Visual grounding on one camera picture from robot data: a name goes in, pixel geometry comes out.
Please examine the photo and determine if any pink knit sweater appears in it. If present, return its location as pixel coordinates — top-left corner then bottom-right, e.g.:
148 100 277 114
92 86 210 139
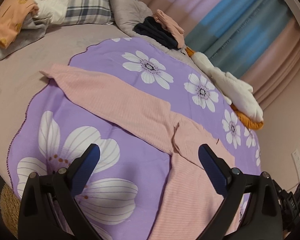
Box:
42 65 235 239

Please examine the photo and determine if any brown fuzzy rug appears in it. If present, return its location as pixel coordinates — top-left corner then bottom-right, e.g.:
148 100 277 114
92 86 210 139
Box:
0 184 20 239

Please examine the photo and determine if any purple floral bed sheet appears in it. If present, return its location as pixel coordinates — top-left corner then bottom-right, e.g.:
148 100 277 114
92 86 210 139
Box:
8 38 260 239

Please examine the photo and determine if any white goose plush toy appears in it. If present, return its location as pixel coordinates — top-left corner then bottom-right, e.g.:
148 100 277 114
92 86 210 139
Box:
186 47 264 130

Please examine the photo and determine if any pink and blue curtain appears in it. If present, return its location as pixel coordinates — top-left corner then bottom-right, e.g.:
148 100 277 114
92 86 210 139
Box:
141 0 300 108

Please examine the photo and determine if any orange patterned small garment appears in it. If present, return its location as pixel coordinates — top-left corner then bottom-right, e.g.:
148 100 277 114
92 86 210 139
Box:
0 0 39 49

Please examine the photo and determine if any folded peach garment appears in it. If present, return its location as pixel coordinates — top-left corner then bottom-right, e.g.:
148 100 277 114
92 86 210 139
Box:
153 9 185 49

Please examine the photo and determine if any folded dark navy garment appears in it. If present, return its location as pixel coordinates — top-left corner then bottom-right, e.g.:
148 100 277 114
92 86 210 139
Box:
133 16 178 50

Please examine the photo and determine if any grey pillow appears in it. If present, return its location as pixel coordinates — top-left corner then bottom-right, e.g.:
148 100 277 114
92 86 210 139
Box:
109 0 153 37

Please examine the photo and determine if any white wall power strip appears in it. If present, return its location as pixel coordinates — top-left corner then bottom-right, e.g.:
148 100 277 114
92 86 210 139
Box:
291 149 300 182

